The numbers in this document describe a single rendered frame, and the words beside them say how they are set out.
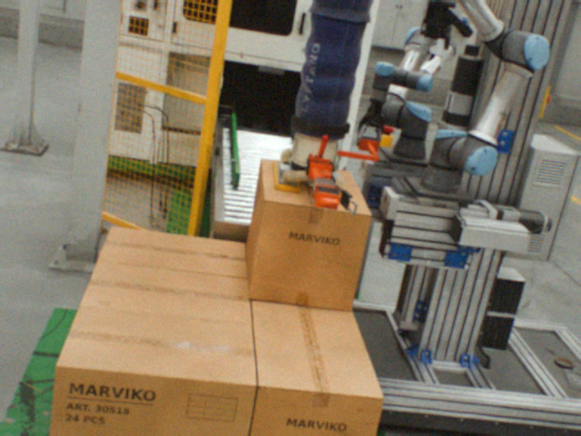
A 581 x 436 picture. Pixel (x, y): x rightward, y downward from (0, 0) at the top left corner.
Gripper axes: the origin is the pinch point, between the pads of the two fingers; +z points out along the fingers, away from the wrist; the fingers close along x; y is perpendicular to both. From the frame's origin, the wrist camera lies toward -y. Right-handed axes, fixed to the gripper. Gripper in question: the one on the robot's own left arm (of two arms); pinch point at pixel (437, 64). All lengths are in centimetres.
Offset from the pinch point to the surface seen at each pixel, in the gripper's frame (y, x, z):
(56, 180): 170, -291, 152
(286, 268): 36, -9, 83
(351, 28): 25.4, -29.6, -5.1
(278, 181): 43, -29, 56
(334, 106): 26.2, -29.9, 24.0
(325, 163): 28, -17, 43
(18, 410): 128, -5, 152
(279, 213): 43, -9, 62
